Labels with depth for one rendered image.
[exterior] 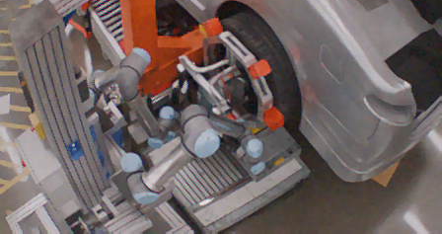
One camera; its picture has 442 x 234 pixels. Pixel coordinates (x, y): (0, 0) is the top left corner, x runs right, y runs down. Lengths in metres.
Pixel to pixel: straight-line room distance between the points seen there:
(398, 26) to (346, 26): 1.32
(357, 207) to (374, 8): 1.43
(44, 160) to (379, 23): 2.34
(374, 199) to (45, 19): 2.75
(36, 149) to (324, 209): 2.09
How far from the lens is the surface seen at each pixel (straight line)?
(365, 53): 2.47
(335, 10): 2.55
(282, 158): 3.84
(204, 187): 3.90
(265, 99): 3.10
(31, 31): 2.17
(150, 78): 3.61
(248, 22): 3.18
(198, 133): 2.58
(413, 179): 4.17
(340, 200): 3.92
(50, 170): 2.68
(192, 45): 3.72
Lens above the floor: 3.44
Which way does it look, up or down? 54 degrees down
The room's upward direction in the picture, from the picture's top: 1 degrees counter-clockwise
